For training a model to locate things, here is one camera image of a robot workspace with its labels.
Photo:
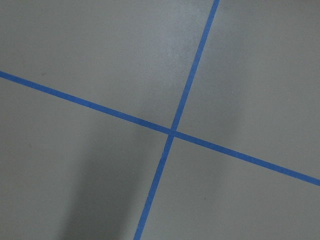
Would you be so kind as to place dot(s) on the brown paper table cover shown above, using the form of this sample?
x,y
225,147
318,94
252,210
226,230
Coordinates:
x,y
160,119

